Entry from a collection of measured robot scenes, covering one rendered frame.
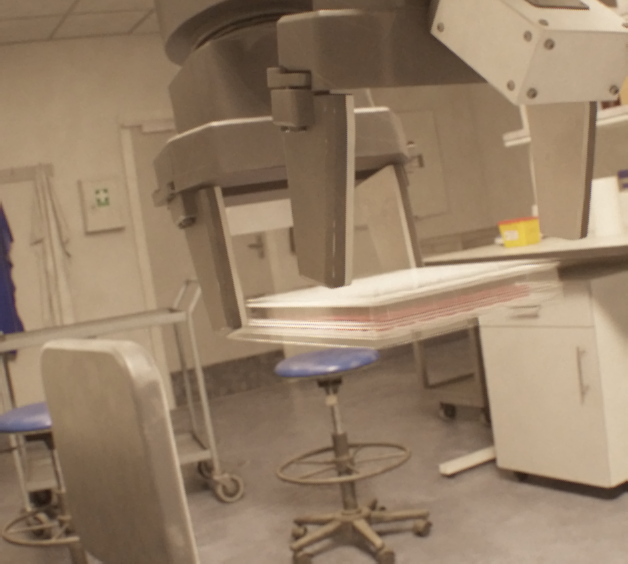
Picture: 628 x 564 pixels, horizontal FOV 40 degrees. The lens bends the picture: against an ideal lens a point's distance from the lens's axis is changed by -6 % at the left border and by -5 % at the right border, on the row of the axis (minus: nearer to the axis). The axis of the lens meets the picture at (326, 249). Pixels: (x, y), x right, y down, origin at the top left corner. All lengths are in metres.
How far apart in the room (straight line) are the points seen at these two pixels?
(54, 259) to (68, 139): 0.86
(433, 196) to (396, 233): 7.09
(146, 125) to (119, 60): 0.53
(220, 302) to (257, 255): 6.25
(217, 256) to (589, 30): 0.19
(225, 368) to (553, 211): 6.20
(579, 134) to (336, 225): 0.11
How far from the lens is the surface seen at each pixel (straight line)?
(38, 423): 2.64
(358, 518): 3.02
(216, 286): 0.38
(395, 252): 0.43
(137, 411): 1.18
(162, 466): 1.20
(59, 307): 6.07
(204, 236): 0.38
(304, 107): 0.27
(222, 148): 0.38
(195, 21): 0.42
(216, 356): 6.49
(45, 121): 6.30
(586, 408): 3.07
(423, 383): 4.67
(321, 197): 0.27
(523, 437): 3.35
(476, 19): 0.25
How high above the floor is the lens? 1.07
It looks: 1 degrees down
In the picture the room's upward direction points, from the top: 9 degrees counter-clockwise
